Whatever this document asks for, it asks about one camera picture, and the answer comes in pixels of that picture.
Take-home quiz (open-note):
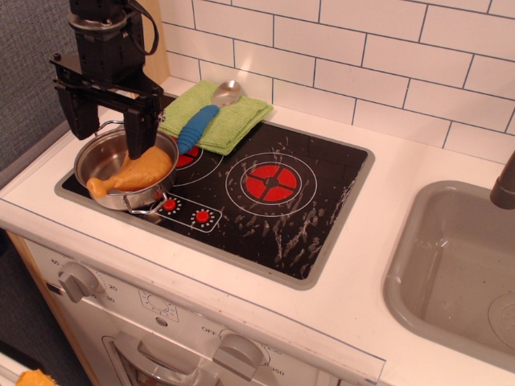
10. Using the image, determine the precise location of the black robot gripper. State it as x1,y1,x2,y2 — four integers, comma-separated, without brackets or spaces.
51,1,163,160

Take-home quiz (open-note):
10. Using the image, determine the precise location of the orange plastic chicken drumstick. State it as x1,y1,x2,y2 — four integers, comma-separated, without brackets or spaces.
86,146,174,198

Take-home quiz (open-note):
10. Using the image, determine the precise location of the stainless steel pot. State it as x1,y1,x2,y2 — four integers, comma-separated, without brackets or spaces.
74,126,179,215

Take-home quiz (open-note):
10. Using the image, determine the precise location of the red stove knob left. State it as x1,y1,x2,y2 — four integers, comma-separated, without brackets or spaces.
162,199,177,211

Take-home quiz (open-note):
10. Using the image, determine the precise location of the red stove knob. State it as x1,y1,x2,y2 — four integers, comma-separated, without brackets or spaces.
193,210,211,224
162,199,177,211

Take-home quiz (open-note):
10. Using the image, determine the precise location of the green folded cloth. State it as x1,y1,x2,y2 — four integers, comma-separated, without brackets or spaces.
159,80,273,155

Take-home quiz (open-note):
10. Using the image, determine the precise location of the red stove knob right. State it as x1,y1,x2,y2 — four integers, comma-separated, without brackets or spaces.
193,210,211,224

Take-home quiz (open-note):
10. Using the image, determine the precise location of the grey timer knob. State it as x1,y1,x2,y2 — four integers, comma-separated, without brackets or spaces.
58,262,99,303

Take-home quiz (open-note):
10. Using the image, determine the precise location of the black toy stovetop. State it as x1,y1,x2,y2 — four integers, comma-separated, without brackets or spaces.
54,92,376,291

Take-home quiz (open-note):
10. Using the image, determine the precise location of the orange object bottom left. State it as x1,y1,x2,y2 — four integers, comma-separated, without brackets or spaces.
15,369,57,386

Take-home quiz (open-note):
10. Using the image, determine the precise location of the grey oven temperature knob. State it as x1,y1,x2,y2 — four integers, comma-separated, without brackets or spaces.
212,334,264,381

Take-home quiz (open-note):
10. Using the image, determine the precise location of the grey plastic sink basin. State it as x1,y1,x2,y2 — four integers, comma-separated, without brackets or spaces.
384,181,514,372

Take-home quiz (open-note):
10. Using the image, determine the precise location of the grey faucet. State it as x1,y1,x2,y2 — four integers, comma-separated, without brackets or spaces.
490,152,515,210

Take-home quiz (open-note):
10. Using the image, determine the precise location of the blue handled metal spoon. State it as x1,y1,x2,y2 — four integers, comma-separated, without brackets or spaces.
177,80,241,154

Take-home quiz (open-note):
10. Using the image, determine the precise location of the grey oven door handle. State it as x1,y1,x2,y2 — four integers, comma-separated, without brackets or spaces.
113,332,222,385

